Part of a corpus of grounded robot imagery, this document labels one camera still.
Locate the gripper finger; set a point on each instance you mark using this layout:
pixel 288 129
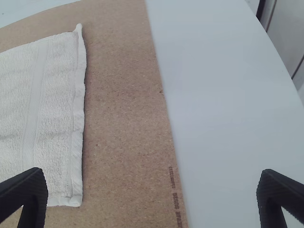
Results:
pixel 275 190
pixel 33 187

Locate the pale towel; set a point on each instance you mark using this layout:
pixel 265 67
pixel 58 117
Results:
pixel 35 95

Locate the cork mat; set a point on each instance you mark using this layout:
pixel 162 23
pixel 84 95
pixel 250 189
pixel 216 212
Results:
pixel 123 95

